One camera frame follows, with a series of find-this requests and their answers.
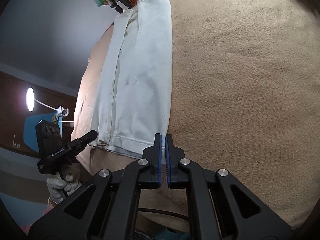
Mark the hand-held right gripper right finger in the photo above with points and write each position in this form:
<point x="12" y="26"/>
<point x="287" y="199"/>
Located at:
<point x="167" y="160"/>

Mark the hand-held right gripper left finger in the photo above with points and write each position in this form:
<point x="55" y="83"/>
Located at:
<point x="159" y="160"/>

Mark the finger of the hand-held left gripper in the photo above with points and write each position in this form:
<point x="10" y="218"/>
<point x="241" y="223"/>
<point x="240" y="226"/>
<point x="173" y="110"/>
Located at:
<point x="86" y="137"/>

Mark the white pants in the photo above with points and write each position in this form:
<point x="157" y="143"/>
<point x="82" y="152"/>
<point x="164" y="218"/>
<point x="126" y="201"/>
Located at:
<point x="140" y="80"/>

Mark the person's left hand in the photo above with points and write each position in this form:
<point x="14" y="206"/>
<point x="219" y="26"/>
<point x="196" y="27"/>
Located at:
<point x="62" y="185"/>

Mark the blue chair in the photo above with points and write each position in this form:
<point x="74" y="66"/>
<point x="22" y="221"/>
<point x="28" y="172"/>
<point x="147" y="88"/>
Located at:
<point x="32" y="132"/>

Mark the beige blanket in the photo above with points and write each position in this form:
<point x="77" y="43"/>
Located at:
<point x="237" y="92"/>

